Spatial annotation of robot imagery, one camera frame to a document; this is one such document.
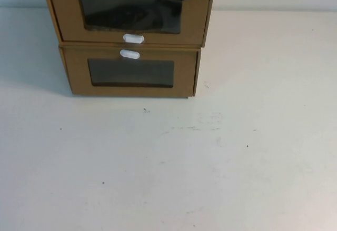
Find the white plastic pull handle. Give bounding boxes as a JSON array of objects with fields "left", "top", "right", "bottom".
[
  {"left": 119, "top": 48, "right": 141, "bottom": 59},
  {"left": 122, "top": 33, "right": 145, "bottom": 43}
]

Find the brown windowed cardboard shoe box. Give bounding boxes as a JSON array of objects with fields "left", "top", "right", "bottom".
[
  {"left": 58, "top": 43, "right": 202, "bottom": 100},
  {"left": 41, "top": 0, "right": 215, "bottom": 48}
]

